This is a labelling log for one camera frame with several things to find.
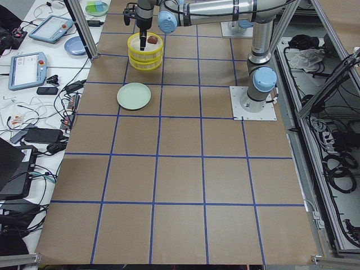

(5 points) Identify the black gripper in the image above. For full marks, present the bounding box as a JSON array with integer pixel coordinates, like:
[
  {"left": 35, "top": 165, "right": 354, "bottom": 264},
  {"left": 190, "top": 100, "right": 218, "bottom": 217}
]
[{"left": 136, "top": 11, "right": 152, "bottom": 51}]

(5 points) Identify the brown bun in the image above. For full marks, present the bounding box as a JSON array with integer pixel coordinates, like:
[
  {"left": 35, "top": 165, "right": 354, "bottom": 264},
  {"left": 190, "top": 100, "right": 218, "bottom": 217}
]
[{"left": 147, "top": 35, "right": 158, "bottom": 44}]

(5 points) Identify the yellow steamer basket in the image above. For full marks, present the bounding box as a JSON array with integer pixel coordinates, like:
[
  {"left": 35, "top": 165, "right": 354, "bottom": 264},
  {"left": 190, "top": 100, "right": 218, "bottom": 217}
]
[
  {"left": 127, "top": 33, "right": 164, "bottom": 61},
  {"left": 129, "top": 56, "right": 163, "bottom": 71}
]

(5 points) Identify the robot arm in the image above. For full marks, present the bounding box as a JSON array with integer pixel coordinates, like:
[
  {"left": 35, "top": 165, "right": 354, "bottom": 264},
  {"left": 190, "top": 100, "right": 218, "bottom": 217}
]
[
  {"left": 238, "top": 20, "right": 253, "bottom": 29},
  {"left": 129, "top": 1, "right": 286, "bottom": 75}
]

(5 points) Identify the black power adapter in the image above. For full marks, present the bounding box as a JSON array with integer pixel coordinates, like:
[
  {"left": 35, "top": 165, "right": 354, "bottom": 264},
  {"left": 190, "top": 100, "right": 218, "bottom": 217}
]
[{"left": 87, "top": 20, "right": 104, "bottom": 27}]

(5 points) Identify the green bowl with sponges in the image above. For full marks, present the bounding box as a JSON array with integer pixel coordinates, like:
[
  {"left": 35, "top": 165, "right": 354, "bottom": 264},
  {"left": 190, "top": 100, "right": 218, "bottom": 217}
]
[{"left": 85, "top": 1, "right": 109, "bottom": 17}]

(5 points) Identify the light green plate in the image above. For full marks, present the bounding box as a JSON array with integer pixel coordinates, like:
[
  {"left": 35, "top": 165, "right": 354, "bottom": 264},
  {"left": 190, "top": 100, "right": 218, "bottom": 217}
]
[{"left": 116, "top": 83, "right": 151, "bottom": 110}]

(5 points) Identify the blue plate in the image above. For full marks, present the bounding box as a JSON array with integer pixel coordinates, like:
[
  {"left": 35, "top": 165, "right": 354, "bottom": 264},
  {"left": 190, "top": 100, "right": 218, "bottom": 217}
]
[{"left": 64, "top": 36, "right": 86, "bottom": 56}]

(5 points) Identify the far teach pendant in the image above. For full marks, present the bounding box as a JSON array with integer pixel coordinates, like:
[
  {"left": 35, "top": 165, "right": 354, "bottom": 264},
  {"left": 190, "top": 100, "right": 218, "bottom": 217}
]
[{"left": 29, "top": 15, "right": 74, "bottom": 44}]

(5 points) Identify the teach pendant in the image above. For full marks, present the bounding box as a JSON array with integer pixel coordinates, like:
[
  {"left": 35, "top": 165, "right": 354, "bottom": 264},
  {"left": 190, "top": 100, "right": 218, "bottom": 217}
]
[
  {"left": 29, "top": 15, "right": 74, "bottom": 44},
  {"left": 8, "top": 52, "right": 47, "bottom": 91}
]

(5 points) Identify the near teach pendant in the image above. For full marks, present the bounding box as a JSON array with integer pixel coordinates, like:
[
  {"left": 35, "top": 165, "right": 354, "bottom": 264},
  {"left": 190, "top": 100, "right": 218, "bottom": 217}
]
[{"left": 8, "top": 52, "right": 47, "bottom": 91}]

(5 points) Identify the black power brick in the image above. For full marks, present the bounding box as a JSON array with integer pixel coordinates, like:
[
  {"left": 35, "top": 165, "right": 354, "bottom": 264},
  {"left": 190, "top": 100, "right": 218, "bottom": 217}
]
[{"left": 24, "top": 128, "right": 63, "bottom": 143}]

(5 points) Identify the black laptop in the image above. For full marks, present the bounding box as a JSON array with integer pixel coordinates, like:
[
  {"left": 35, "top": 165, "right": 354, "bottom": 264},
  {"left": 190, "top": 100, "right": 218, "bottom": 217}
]
[{"left": 1, "top": 139, "right": 37, "bottom": 200}]

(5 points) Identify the aluminium frame post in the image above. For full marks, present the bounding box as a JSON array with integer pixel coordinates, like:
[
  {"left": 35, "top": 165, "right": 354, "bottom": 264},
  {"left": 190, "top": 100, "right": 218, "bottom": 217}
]
[{"left": 64, "top": 0, "right": 98, "bottom": 61}]

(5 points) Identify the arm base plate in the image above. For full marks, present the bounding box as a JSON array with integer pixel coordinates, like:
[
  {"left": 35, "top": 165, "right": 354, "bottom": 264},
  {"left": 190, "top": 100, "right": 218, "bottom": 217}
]
[
  {"left": 220, "top": 21, "right": 254, "bottom": 39},
  {"left": 229, "top": 86, "right": 277, "bottom": 121}
]

